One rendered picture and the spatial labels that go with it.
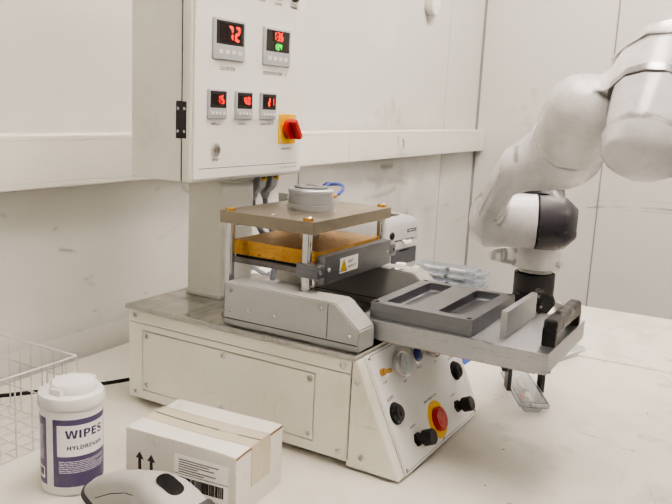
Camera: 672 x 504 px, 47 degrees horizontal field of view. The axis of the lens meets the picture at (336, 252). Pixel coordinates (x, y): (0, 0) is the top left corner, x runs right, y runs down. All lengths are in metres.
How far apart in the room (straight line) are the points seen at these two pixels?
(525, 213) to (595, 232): 2.36
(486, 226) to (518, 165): 0.17
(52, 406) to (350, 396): 0.41
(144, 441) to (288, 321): 0.28
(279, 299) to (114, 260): 0.62
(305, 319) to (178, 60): 0.46
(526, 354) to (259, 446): 0.38
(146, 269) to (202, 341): 0.54
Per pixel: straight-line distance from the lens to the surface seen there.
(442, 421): 1.28
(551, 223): 1.33
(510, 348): 1.09
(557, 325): 1.10
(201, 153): 1.28
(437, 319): 1.13
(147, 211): 1.78
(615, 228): 3.67
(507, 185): 1.21
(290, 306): 1.17
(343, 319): 1.13
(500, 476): 1.22
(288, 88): 1.47
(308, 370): 1.17
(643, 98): 1.00
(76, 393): 1.10
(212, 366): 1.29
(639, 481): 1.29
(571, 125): 1.06
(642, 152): 0.98
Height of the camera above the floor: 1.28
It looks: 11 degrees down
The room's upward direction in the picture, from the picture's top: 3 degrees clockwise
